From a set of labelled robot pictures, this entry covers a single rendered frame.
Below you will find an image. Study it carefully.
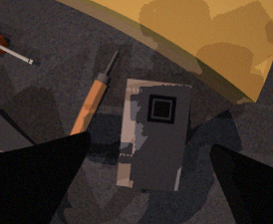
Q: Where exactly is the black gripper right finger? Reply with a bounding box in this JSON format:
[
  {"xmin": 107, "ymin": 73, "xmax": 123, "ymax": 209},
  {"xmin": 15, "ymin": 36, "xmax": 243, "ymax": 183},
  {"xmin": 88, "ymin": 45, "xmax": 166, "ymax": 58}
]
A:
[{"xmin": 209, "ymin": 143, "xmax": 273, "ymax": 224}]

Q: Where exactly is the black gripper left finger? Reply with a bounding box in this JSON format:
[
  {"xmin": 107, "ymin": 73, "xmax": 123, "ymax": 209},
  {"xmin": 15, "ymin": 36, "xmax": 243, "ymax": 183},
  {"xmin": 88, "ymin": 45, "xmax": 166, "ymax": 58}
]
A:
[{"xmin": 0, "ymin": 131, "xmax": 92, "ymax": 224}]

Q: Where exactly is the brown-handled awl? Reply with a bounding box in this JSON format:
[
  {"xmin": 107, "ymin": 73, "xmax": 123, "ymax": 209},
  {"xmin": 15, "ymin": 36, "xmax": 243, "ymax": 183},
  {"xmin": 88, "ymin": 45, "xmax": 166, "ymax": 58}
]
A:
[{"xmin": 71, "ymin": 51, "xmax": 118, "ymax": 135}]

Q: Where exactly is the orange panel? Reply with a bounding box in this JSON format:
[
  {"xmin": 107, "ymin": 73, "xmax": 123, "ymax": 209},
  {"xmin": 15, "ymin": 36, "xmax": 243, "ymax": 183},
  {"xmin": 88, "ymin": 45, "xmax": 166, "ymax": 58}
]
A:
[{"xmin": 59, "ymin": 0, "xmax": 273, "ymax": 105}]

